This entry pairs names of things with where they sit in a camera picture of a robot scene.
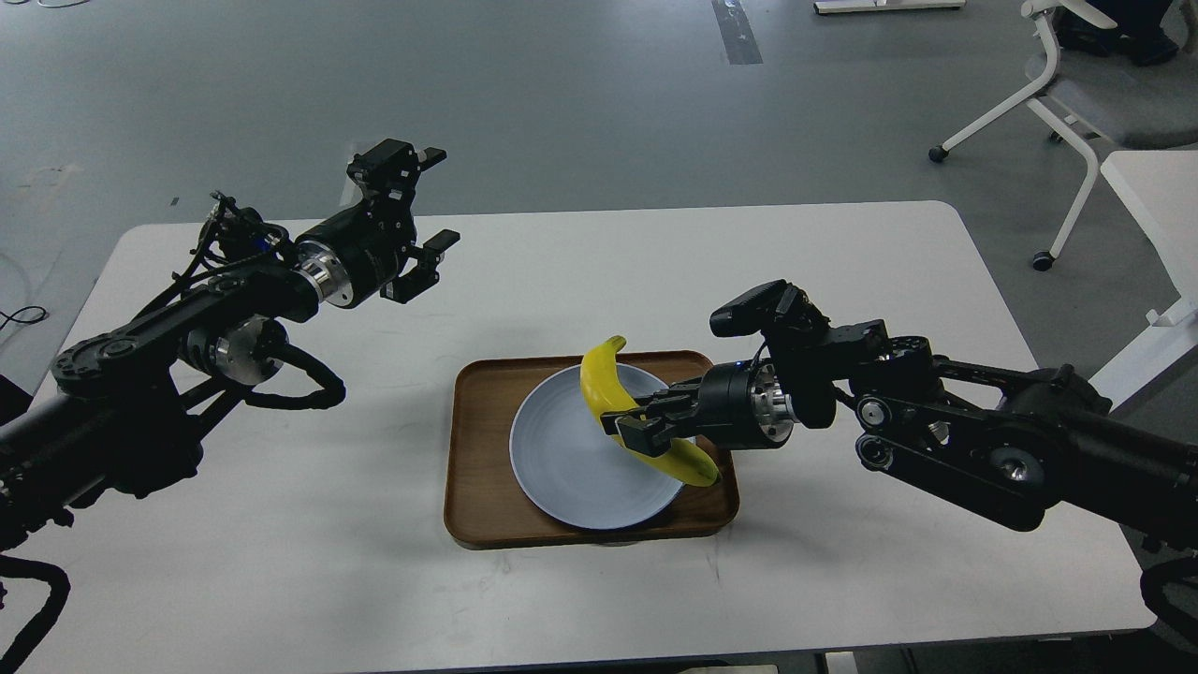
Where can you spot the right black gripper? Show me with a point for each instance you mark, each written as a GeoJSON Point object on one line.
{"type": "Point", "coordinates": [735, 405]}

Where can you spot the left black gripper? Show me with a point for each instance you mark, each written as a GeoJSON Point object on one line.
{"type": "Point", "coordinates": [359, 251]}

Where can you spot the light blue plate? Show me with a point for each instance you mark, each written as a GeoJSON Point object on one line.
{"type": "Point", "coordinates": [567, 467]}

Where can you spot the white side table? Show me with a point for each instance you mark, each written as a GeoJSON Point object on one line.
{"type": "Point", "coordinates": [1159, 189]}

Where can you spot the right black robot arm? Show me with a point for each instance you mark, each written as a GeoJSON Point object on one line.
{"type": "Point", "coordinates": [1006, 445]}

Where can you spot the brown wooden tray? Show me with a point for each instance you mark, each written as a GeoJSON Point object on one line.
{"type": "Point", "coordinates": [485, 508]}

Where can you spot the white office chair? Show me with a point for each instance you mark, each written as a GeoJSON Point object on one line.
{"type": "Point", "coordinates": [1082, 97]}

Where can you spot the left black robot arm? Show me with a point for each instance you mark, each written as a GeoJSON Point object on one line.
{"type": "Point", "coordinates": [133, 404]}

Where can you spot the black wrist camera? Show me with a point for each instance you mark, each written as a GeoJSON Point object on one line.
{"type": "Point", "coordinates": [761, 307]}

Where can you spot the yellow banana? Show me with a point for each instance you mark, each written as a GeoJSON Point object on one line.
{"type": "Point", "coordinates": [603, 393]}

